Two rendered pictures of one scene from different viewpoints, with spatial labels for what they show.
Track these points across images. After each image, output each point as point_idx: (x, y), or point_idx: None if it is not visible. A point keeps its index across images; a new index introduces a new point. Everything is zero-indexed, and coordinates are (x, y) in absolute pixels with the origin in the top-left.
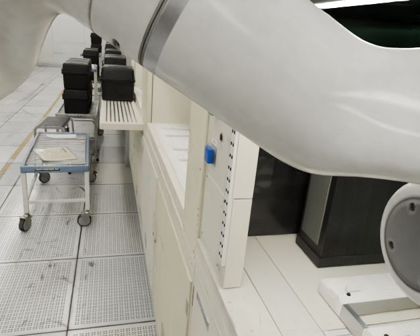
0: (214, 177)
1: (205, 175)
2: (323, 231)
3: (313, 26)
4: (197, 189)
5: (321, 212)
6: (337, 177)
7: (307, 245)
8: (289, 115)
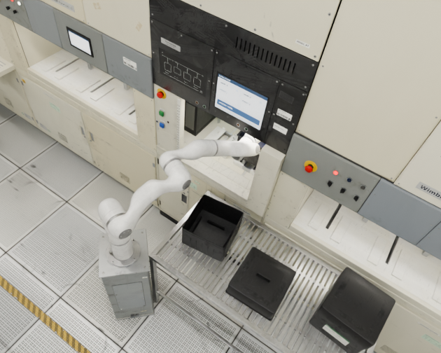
0: (164, 130)
1: (156, 127)
2: (194, 127)
3: (225, 147)
4: (152, 131)
5: (192, 122)
6: (197, 113)
7: (189, 130)
8: (225, 155)
